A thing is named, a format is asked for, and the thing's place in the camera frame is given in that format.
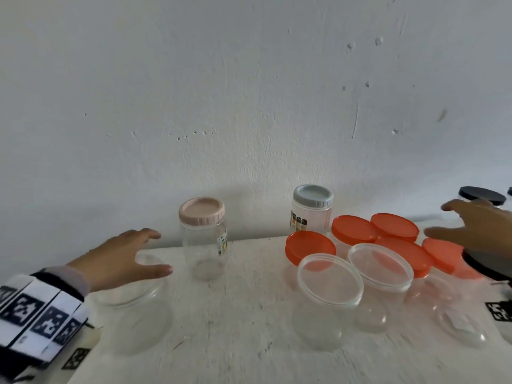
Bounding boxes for person's right hand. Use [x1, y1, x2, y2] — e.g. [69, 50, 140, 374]
[423, 198, 512, 262]

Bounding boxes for person's left hand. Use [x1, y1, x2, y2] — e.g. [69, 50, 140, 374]
[68, 228, 173, 293]

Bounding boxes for black white marker wristband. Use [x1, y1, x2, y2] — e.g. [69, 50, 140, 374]
[0, 271, 90, 384]

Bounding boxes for clear jar with clear lid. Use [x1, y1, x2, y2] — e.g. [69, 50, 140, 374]
[347, 243, 414, 293]

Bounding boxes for light blue lid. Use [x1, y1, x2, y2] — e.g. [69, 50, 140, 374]
[293, 184, 334, 209]

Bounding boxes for pale pink lid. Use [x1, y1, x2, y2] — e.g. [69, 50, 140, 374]
[178, 197, 226, 227]

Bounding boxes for large orange lid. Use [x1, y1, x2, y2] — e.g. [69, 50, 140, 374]
[375, 237, 435, 279]
[285, 230, 337, 273]

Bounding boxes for rounded transparent jar yellow label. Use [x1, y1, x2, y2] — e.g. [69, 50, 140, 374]
[180, 219, 229, 282]

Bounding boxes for large transparent jar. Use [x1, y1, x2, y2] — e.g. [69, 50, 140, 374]
[90, 253, 173, 355]

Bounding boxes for wide transparent jar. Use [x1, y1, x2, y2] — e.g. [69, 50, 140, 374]
[404, 272, 461, 309]

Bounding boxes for tall transparent labelled jar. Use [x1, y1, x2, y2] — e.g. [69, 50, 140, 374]
[434, 275, 490, 349]

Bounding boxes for medium transparent jar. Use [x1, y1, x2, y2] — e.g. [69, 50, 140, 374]
[292, 275, 363, 351]

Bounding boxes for transparent jar dark label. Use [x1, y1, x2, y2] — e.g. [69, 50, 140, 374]
[290, 203, 333, 236]

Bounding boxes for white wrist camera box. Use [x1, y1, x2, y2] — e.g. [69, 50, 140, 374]
[485, 283, 512, 345]
[60, 327, 103, 372]

